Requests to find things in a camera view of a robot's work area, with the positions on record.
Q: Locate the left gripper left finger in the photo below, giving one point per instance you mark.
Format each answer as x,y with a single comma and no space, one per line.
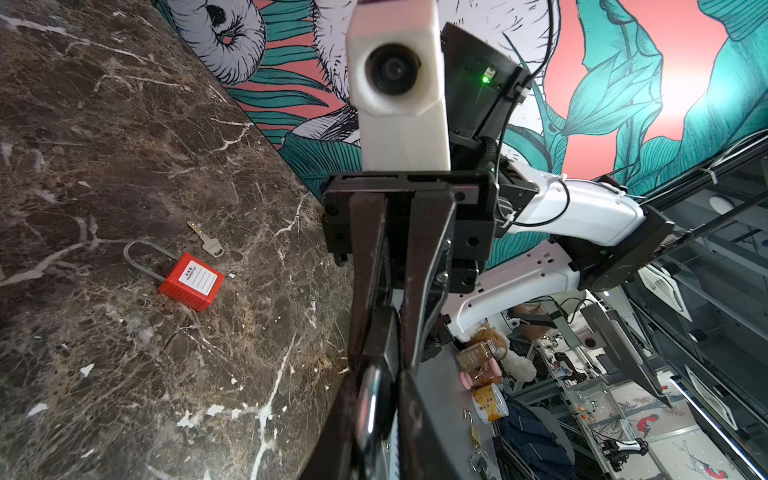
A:
338,454

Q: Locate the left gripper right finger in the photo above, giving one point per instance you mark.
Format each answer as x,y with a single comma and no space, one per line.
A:
421,455

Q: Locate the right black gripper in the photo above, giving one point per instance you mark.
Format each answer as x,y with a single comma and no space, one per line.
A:
419,226

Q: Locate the small silver key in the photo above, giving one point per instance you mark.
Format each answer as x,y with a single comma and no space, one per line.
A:
210,245

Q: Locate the red padlock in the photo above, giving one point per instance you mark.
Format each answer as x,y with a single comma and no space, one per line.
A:
191,282

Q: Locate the small black padlock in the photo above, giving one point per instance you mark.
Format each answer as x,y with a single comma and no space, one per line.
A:
377,397

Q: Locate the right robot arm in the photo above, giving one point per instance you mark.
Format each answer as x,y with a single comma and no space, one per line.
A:
553,234

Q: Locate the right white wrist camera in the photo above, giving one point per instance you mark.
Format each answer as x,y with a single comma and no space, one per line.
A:
396,77

